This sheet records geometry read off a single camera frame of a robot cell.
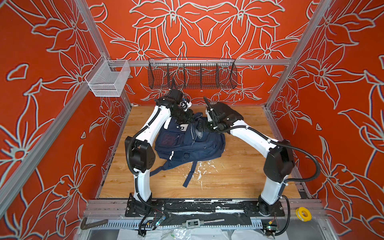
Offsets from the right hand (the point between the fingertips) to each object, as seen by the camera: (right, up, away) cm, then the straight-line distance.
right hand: (200, 126), depth 86 cm
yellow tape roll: (+49, -43, -15) cm, 67 cm away
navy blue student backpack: (-10, -10, +1) cm, 15 cm away
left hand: (-4, +4, -4) cm, 7 cm away
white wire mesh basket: (-56, +29, +2) cm, 63 cm away
